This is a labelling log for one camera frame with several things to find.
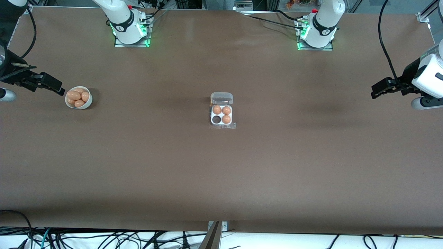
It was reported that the clear plastic egg carton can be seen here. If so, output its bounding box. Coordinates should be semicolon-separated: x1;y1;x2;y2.
209;92;237;130

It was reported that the white round bowl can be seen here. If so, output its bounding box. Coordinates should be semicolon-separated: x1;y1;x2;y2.
65;86;93;110

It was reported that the black looping floor cable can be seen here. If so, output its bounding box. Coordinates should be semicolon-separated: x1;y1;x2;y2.
0;210;34;249

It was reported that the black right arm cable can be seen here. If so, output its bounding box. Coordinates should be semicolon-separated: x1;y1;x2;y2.
19;5;37;58

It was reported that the dark camera mount post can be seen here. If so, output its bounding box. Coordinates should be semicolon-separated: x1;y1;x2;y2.
199;221;222;249

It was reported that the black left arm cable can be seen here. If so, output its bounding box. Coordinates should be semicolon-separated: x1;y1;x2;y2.
378;0;403;87

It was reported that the teal floor cable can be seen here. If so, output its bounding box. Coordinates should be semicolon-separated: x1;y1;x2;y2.
41;228;53;249

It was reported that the brown table mat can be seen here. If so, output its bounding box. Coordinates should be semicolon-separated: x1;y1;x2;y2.
0;6;443;236

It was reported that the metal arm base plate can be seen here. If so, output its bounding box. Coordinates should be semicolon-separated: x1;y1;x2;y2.
114;16;153;48
295;17;334;52

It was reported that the black cable on mat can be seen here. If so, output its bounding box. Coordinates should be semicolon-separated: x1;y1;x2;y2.
274;9;300;21
246;15;302;29

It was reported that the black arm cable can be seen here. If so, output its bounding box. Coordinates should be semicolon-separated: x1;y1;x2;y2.
19;5;37;58
378;0;403;87

